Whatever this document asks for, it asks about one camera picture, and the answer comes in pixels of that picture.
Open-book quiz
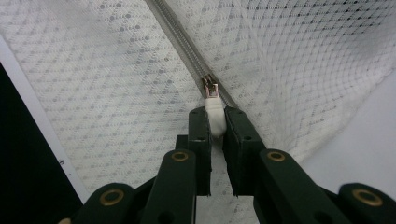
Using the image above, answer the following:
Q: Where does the white mesh laundry bag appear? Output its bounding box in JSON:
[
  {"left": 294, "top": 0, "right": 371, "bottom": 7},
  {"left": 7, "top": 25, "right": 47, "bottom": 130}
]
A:
[{"left": 0, "top": 0, "right": 396, "bottom": 224}]

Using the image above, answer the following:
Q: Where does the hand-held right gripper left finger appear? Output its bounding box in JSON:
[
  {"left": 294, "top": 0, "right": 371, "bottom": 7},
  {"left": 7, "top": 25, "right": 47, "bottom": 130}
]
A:
[{"left": 176, "top": 106, "right": 213, "bottom": 197}]

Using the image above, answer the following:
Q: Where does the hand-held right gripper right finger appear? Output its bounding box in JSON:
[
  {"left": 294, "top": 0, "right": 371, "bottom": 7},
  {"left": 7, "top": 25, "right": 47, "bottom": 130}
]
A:
[{"left": 222, "top": 106, "right": 267, "bottom": 198}]

